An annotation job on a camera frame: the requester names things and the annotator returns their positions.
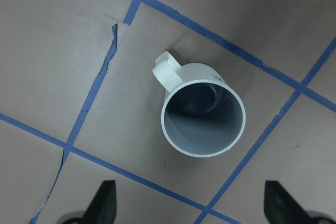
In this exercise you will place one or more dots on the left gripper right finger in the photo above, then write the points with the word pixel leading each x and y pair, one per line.
pixel 280 206

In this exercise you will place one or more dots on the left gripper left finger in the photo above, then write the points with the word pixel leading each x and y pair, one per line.
pixel 103 207

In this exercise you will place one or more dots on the white grey-lined mug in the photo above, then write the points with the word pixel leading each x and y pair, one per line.
pixel 202 116

